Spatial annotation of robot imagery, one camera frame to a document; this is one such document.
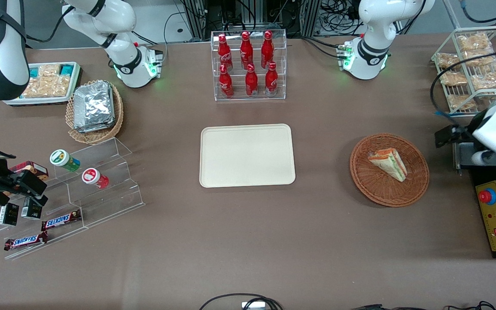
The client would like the black cable loop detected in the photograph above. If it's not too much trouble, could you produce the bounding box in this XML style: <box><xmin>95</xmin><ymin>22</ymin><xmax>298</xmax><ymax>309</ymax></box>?
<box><xmin>199</xmin><ymin>293</ymin><xmax>284</xmax><ymax>310</ymax></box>

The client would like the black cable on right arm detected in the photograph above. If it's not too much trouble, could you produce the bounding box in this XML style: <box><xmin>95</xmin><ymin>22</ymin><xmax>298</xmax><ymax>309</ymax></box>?
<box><xmin>24</xmin><ymin>5</ymin><xmax>77</xmax><ymax>43</ymax></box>

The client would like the aluminium frame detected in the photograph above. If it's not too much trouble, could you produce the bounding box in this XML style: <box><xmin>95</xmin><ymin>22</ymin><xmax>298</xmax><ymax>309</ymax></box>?
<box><xmin>185</xmin><ymin>0</ymin><xmax>322</xmax><ymax>40</ymax></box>

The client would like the clear bag of crackers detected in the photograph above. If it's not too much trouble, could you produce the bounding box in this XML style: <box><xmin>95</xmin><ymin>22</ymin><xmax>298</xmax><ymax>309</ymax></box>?
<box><xmin>37</xmin><ymin>64</ymin><xmax>62</xmax><ymax>78</ymax></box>
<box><xmin>21</xmin><ymin>75</ymin><xmax>71</xmax><ymax>99</ymax></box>

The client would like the small black box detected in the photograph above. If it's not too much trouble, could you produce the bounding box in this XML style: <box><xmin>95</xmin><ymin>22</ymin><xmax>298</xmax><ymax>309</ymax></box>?
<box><xmin>21</xmin><ymin>198</ymin><xmax>43</xmax><ymax>220</ymax></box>
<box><xmin>0</xmin><ymin>202</ymin><xmax>20</xmax><ymax>226</ymax></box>

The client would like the silver foil pack stack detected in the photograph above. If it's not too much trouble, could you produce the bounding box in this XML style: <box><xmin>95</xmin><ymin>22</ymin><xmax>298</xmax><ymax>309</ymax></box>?
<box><xmin>73</xmin><ymin>82</ymin><xmax>116</xmax><ymax>133</ymax></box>

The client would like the light tan wicker basket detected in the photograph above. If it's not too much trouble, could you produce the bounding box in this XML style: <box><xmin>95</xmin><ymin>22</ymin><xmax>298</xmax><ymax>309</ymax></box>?
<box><xmin>65</xmin><ymin>80</ymin><xmax>124</xmax><ymax>145</ymax></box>

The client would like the red can with white lid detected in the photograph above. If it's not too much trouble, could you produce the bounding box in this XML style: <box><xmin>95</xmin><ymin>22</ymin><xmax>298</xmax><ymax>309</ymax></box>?
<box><xmin>81</xmin><ymin>168</ymin><xmax>110</xmax><ymax>189</ymax></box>

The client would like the clear acrylic bottle rack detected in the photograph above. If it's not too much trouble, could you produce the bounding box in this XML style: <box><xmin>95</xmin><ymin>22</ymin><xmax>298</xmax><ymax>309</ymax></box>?
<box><xmin>211</xmin><ymin>29</ymin><xmax>287</xmax><ymax>102</ymax></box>

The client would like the clear bag of fried snacks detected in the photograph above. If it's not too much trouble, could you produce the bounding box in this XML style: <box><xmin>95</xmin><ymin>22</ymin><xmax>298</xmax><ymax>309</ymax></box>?
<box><xmin>470</xmin><ymin>65</ymin><xmax>496</xmax><ymax>91</ymax></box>
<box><xmin>457</xmin><ymin>33</ymin><xmax>492</xmax><ymax>52</ymax></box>
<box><xmin>463</xmin><ymin>50</ymin><xmax>496</xmax><ymax>66</ymax></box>
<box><xmin>437</xmin><ymin>53</ymin><xmax>462</xmax><ymax>70</ymax></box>
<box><xmin>446</xmin><ymin>95</ymin><xmax>477</xmax><ymax>111</ymax></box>
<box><xmin>440</xmin><ymin>71</ymin><xmax>468</xmax><ymax>87</ymax></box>

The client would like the black cable bundle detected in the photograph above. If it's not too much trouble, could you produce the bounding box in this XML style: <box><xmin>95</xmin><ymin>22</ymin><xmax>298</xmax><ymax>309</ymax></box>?
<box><xmin>317</xmin><ymin>0</ymin><xmax>366</xmax><ymax>37</ymax></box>

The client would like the triangle sandwich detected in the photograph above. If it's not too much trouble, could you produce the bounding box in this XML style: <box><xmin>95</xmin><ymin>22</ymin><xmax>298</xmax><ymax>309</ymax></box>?
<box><xmin>368</xmin><ymin>148</ymin><xmax>408</xmax><ymax>182</ymax></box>

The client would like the beige rectangular tray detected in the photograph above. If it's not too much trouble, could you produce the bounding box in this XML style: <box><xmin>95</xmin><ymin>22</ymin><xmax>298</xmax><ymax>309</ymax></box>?
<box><xmin>199</xmin><ymin>124</ymin><xmax>296</xmax><ymax>189</ymax></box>

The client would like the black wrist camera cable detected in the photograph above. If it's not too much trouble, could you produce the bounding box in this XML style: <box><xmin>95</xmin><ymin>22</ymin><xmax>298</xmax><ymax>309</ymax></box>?
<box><xmin>430</xmin><ymin>52</ymin><xmax>496</xmax><ymax>130</ymax></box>

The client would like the black machine with metal tray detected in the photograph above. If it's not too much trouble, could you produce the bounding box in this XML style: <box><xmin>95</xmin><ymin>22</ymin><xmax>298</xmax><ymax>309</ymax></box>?
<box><xmin>453</xmin><ymin>141</ymin><xmax>477</xmax><ymax>174</ymax></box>

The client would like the red cola bottle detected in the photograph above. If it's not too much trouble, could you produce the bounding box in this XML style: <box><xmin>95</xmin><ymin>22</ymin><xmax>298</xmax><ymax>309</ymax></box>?
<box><xmin>218</xmin><ymin>34</ymin><xmax>233</xmax><ymax>71</ymax></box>
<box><xmin>219</xmin><ymin>63</ymin><xmax>234</xmax><ymax>98</ymax></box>
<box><xmin>260</xmin><ymin>31</ymin><xmax>275</xmax><ymax>69</ymax></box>
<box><xmin>265</xmin><ymin>62</ymin><xmax>279</xmax><ymax>96</ymax></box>
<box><xmin>240</xmin><ymin>31</ymin><xmax>254</xmax><ymax>69</ymax></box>
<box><xmin>245</xmin><ymin>64</ymin><xmax>259</xmax><ymax>97</ymax></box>

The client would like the green can with white lid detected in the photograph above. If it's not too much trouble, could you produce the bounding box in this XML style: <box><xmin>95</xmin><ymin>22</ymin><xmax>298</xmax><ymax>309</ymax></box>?
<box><xmin>50</xmin><ymin>149</ymin><xmax>81</xmax><ymax>173</ymax></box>

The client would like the white wire rack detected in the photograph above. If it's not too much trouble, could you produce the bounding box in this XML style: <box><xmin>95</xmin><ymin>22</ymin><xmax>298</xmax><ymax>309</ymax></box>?
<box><xmin>431</xmin><ymin>26</ymin><xmax>496</xmax><ymax>118</ymax></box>

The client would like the clear acrylic stepped display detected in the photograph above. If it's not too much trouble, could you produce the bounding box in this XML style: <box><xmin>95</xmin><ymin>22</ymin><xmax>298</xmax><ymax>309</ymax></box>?
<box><xmin>0</xmin><ymin>137</ymin><xmax>146</xmax><ymax>260</ymax></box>

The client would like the Snickers chocolate bar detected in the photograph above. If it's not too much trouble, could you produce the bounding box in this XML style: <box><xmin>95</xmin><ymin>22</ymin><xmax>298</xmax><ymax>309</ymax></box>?
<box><xmin>3</xmin><ymin>231</ymin><xmax>49</xmax><ymax>251</ymax></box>
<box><xmin>41</xmin><ymin>209</ymin><xmax>82</xmax><ymax>232</ymax></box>

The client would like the round brown wicker basket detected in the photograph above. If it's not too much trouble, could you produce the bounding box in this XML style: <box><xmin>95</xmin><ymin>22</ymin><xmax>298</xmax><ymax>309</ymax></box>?
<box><xmin>350</xmin><ymin>133</ymin><xmax>430</xmax><ymax>208</ymax></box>

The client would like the brown chocolate box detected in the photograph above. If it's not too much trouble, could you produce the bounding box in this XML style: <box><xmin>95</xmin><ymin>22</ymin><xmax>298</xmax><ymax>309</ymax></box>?
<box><xmin>9</xmin><ymin>161</ymin><xmax>49</xmax><ymax>181</ymax></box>

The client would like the white snack tray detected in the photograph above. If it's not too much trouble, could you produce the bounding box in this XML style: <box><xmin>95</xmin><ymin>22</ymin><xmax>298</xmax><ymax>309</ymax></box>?
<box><xmin>3</xmin><ymin>62</ymin><xmax>83</xmax><ymax>107</ymax></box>

